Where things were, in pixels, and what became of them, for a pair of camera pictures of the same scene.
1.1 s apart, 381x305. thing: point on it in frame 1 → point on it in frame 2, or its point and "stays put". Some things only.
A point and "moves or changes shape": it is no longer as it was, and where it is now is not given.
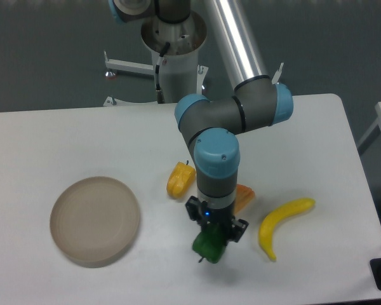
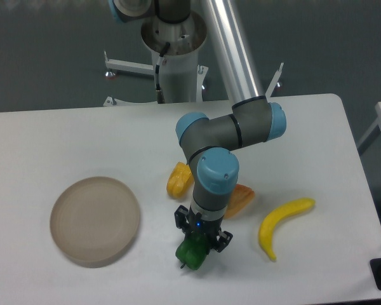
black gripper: x=232 y=229 → x=208 y=229
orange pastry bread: x=244 y=195 stays put
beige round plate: x=94 y=220 stays put
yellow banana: x=269 y=222 stays put
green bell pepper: x=209 y=244 moves or changes shape
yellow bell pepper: x=181 y=176 stays put
